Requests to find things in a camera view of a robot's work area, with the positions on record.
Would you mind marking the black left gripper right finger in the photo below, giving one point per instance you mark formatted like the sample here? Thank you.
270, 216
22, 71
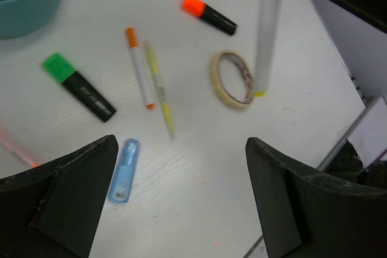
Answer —
305, 212

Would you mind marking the green cap black highlighter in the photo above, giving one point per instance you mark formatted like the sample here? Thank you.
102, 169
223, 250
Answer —
66, 75

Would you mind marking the orange cap black highlighter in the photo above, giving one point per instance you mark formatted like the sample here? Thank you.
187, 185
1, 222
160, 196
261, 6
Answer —
209, 15

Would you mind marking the beige masking tape roll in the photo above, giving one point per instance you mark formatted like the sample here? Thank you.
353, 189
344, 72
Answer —
231, 79

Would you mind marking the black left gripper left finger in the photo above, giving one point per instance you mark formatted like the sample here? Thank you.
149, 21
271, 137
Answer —
53, 210

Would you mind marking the white marker yellow cap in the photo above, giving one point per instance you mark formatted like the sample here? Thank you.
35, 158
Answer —
266, 35

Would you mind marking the blue correction tape dispenser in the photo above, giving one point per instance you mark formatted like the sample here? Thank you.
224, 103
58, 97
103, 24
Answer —
123, 176

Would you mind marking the pink pen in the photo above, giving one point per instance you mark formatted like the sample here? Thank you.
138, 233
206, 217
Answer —
17, 152

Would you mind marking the thin yellow pen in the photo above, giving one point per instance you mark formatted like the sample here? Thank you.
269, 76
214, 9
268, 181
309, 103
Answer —
160, 89

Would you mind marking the white marker orange cap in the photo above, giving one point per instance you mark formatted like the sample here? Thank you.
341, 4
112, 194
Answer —
139, 68

